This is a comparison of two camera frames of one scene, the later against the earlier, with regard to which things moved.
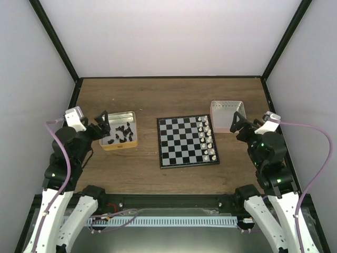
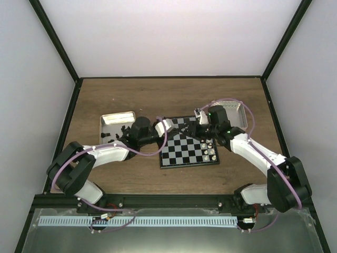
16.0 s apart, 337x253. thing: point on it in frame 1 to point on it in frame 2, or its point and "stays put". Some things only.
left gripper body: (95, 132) to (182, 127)
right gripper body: (243, 135) to (201, 134)
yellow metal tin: (124, 131) stays put
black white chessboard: (186, 141) stays put
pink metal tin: (222, 113) stays put
